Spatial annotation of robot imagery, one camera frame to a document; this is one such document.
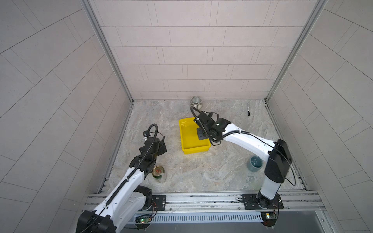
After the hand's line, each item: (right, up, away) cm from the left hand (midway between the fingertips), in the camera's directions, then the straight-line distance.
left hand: (159, 142), depth 85 cm
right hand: (+24, +5, -1) cm, 25 cm away
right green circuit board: (+56, -33, -17) cm, 67 cm away
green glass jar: (+3, -12, -14) cm, 18 cm away
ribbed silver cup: (+22, +25, +24) cm, 41 cm away
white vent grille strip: (+25, -32, -17) cm, 44 cm away
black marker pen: (+62, +17, +24) cm, 69 cm away
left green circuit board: (-2, -31, -20) cm, 37 cm away
